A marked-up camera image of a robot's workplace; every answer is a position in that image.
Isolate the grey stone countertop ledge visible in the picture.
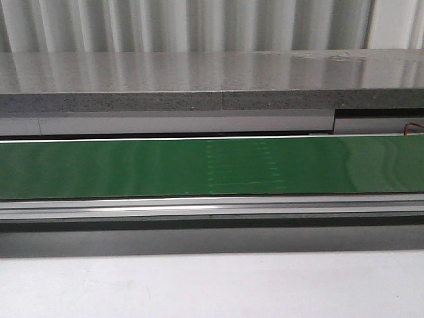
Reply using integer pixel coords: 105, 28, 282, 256
1, 50, 423, 113

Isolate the red wire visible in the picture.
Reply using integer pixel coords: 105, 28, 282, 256
402, 122, 424, 136

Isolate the aluminium conveyor frame rail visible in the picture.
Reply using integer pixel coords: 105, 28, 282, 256
1, 193, 423, 221

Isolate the green conveyor belt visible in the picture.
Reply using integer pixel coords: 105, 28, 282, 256
1, 135, 423, 200

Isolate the white corrugated curtain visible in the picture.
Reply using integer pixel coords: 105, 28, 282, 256
1, 1, 423, 52

